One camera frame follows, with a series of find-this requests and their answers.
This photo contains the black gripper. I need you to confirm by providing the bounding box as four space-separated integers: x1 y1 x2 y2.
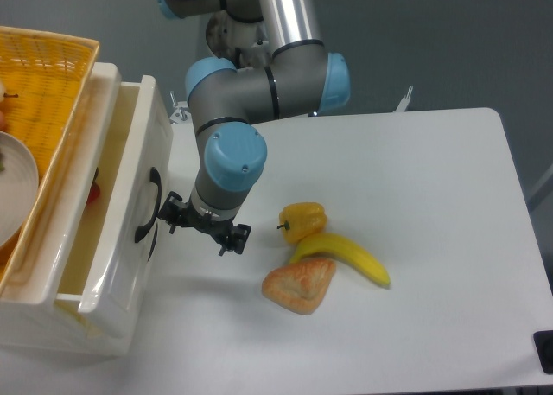
157 191 251 257

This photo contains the white top drawer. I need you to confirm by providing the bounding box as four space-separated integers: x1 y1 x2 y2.
56 76 173 339

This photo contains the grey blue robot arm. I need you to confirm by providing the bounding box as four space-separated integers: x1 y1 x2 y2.
157 0 351 253

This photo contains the white drawer cabinet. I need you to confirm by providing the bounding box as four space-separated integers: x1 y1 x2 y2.
0 61 150 356

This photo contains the yellow bell pepper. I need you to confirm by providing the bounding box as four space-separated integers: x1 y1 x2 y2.
277 202 327 244

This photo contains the red bell pepper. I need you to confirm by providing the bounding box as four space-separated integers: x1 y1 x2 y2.
86 169 101 205

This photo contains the brown pastry bread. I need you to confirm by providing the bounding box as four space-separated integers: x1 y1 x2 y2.
262 258 336 315

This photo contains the yellow banana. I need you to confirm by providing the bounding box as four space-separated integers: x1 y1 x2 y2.
289 233 391 288

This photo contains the grey ribbed plate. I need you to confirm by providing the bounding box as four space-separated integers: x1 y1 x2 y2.
1 132 39 246

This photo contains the yellow woven basket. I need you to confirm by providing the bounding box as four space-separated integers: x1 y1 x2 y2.
1 26 99 289

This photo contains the black drawer handle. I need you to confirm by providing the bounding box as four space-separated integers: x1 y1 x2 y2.
134 167 162 244

